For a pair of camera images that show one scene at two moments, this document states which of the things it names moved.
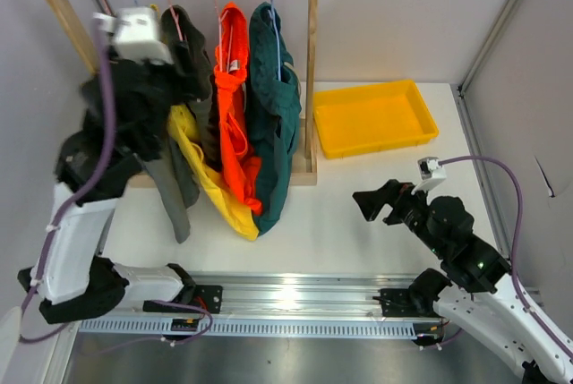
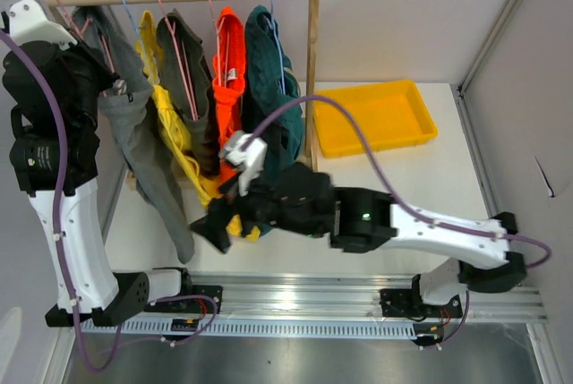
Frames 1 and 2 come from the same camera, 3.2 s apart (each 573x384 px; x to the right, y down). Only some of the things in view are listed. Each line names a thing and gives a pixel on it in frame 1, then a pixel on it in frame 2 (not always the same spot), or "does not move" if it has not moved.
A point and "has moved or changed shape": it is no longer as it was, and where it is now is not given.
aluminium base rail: [266, 305] does not move
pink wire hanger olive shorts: [170, 6] -> [178, 45]
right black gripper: [391, 192] -> [219, 213]
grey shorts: [178, 183] has moved or changed shape
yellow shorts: [184, 124] does not move
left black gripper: [166, 71] -> [105, 75]
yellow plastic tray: [371, 118] does not move
